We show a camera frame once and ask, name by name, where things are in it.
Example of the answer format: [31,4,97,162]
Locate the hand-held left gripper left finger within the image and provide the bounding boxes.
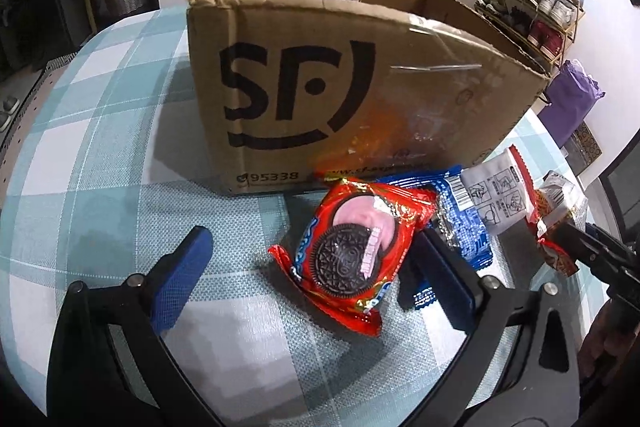
[47,226,223,427]

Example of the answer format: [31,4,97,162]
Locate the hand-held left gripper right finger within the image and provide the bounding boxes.
[419,228,584,427]

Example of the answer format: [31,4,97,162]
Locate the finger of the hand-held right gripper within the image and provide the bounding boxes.
[585,221,640,266]
[549,222,640,304]

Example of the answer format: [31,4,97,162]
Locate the blue cookie packet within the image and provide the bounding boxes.
[380,164,494,311]

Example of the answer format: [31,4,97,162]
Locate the brown red snack packet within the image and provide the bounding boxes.
[530,171,590,277]

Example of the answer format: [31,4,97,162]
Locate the white red-edged snack packet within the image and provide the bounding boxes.
[459,146,543,236]

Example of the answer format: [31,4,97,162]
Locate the red cookie packet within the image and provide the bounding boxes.
[267,177,438,338]

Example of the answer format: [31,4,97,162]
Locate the brown cardboard box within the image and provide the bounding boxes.
[182,0,551,198]

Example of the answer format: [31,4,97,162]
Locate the person's right hand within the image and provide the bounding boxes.
[579,299,640,380]

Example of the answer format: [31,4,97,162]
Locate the patterned flat box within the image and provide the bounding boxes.
[562,122,604,175]

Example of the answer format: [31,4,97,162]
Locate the purple bag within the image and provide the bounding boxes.
[542,59,606,148]

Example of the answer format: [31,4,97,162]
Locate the beige dotted rug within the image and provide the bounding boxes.
[0,57,76,158]

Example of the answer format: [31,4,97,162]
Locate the grey slippers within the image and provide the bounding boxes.
[0,98,21,130]

